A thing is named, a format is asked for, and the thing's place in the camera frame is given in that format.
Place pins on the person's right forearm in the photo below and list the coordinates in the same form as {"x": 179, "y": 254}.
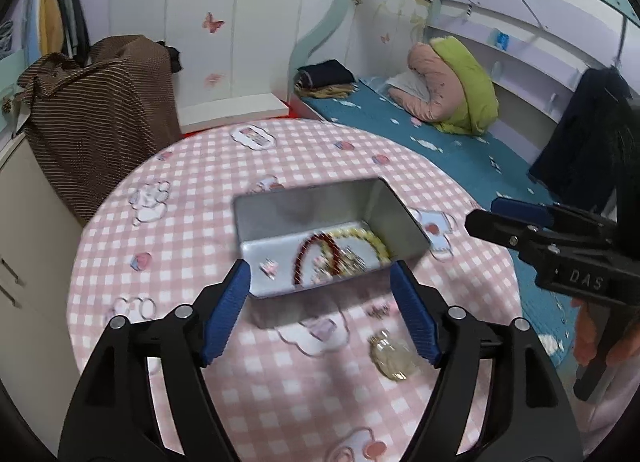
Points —
{"x": 617, "y": 417}

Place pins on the yellow hanging garment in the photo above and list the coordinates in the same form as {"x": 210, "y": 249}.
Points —
{"x": 50, "y": 12}

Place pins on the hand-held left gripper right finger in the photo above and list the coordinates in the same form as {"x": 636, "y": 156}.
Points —
{"x": 415, "y": 317}

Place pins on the white pillow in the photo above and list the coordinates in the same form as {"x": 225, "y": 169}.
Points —
{"x": 410, "y": 86}

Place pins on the pink bow hair clip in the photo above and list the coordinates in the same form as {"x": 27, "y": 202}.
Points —
{"x": 270, "y": 268}
{"x": 378, "y": 312}

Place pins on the person's right hand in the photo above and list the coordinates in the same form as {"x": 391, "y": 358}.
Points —
{"x": 585, "y": 337}

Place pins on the white wardrobe doors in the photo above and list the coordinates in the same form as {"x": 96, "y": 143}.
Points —
{"x": 150, "y": 17}

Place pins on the dark navy hanging coat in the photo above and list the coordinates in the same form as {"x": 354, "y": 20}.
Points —
{"x": 580, "y": 142}

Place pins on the folded grey blue clothes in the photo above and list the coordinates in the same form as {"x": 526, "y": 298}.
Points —
{"x": 7, "y": 37}

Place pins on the folded tan clothes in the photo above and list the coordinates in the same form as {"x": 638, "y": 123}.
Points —
{"x": 327, "y": 92}

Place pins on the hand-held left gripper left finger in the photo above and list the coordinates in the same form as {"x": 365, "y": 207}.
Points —
{"x": 227, "y": 312}

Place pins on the small blue box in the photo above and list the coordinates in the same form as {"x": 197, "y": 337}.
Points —
{"x": 503, "y": 38}

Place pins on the brown striped garment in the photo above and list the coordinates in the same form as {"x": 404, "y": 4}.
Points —
{"x": 100, "y": 117}

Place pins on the grey metal tin box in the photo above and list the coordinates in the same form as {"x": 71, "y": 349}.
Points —
{"x": 310, "y": 212}

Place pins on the green hanging garment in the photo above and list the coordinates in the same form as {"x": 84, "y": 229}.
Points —
{"x": 64, "y": 12}

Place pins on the folded black clothes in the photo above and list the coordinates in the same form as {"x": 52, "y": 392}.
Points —
{"x": 325, "y": 73}

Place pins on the lilac bed shelf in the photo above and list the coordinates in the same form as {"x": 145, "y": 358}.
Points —
{"x": 530, "y": 72}

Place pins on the gold oval pendant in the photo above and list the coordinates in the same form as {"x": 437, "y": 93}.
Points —
{"x": 392, "y": 362}

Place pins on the green quilt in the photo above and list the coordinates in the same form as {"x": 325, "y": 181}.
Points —
{"x": 470, "y": 87}

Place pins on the black cloth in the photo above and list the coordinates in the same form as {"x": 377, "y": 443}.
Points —
{"x": 172, "y": 60}

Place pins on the pink quilt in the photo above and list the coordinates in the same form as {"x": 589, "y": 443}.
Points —
{"x": 425, "y": 62}

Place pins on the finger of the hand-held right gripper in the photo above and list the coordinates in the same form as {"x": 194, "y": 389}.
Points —
{"x": 520, "y": 210}
{"x": 500, "y": 231}

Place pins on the white board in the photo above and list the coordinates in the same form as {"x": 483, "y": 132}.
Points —
{"x": 230, "y": 112}

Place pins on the teal printed bed sheet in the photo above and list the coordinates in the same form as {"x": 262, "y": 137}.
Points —
{"x": 450, "y": 157}

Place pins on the black hanging garment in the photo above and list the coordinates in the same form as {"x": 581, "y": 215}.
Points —
{"x": 80, "y": 22}

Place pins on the light blue hanging garment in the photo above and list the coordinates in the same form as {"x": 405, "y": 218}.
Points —
{"x": 31, "y": 17}

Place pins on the pale pink butterfly sticker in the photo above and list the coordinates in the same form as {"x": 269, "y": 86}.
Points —
{"x": 214, "y": 79}

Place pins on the pale green drawer cabinet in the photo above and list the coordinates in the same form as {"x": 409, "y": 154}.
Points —
{"x": 30, "y": 202}

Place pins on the pink brown butterfly sticker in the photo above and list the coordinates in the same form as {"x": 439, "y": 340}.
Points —
{"x": 212, "y": 22}

